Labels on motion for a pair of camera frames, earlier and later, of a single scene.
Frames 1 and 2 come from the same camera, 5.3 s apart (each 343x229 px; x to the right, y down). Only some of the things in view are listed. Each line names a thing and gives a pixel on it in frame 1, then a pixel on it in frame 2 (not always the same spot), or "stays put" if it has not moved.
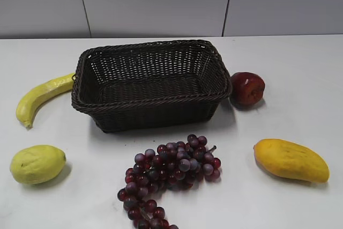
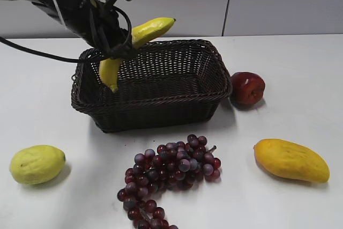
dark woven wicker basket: (152, 85) stays put
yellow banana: (30, 103) → (110, 69)
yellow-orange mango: (289, 159) stays put
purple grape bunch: (179, 165) stays put
